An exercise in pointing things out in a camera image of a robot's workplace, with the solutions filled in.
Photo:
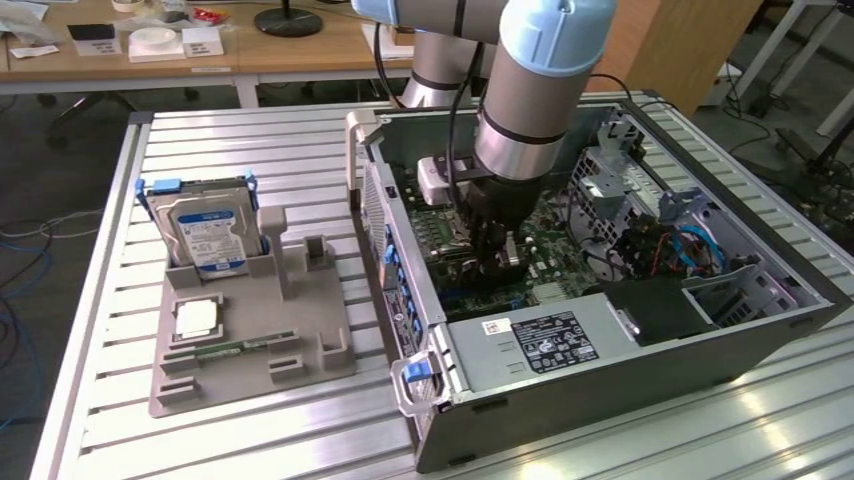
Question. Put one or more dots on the white round bowl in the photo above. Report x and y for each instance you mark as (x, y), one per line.
(153, 37)

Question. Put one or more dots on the white paper stack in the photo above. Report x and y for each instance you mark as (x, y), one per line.
(389, 50)

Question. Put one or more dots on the black round lamp base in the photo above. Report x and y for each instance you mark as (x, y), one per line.
(288, 24)

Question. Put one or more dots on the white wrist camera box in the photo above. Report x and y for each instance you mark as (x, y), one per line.
(432, 185)

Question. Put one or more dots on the silver finned chipset heatsink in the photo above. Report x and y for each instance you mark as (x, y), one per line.
(549, 294)

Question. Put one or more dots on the black floor stand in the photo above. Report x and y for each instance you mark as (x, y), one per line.
(794, 142)

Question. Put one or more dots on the silver metal disk bay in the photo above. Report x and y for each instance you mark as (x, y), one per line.
(600, 187)

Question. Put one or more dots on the white table frame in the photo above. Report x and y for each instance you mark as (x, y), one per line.
(795, 50)

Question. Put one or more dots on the grey card retention bracket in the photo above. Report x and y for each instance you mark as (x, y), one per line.
(360, 150)

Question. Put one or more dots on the red packet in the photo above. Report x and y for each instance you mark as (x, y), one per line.
(208, 15)

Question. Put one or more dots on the silver CPU chip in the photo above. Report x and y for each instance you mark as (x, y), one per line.
(193, 315)

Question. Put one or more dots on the white tape roll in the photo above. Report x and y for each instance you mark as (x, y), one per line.
(125, 5)

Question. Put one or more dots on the grey power supply unit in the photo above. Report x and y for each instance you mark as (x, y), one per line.
(480, 360)

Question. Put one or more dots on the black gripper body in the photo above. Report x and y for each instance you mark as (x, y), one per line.
(503, 200)

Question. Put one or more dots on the flat white box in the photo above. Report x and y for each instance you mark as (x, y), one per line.
(156, 55)

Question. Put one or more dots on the black chair base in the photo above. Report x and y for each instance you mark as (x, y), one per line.
(86, 105)

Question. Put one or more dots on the blue case latch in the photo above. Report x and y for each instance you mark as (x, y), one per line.
(415, 372)

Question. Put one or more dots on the white paper card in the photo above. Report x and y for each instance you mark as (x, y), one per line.
(33, 51)

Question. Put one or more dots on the wooden cabinet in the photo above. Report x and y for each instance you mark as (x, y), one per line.
(680, 50)

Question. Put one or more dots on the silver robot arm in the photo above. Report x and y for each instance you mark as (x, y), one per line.
(533, 75)

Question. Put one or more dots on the green Dell motherboard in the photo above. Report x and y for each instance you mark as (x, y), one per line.
(547, 235)

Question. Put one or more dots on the grey plastic parts rack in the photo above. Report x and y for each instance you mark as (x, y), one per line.
(267, 320)

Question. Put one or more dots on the green RAM stick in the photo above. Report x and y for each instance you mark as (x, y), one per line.
(220, 346)

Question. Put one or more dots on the metal CPU socket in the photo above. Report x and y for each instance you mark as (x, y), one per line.
(459, 225)

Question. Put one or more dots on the dark grey PC case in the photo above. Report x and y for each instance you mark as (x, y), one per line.
(667, 400)

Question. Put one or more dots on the clear plastic bag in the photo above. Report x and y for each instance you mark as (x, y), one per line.
(26, 22)

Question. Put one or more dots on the hard disk with blue caddy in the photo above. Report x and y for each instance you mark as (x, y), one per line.
(207, 235)

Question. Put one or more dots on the white cube box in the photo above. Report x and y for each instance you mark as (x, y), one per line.
(201, 42)

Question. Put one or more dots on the black and white box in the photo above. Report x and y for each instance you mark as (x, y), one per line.
(93, 35)

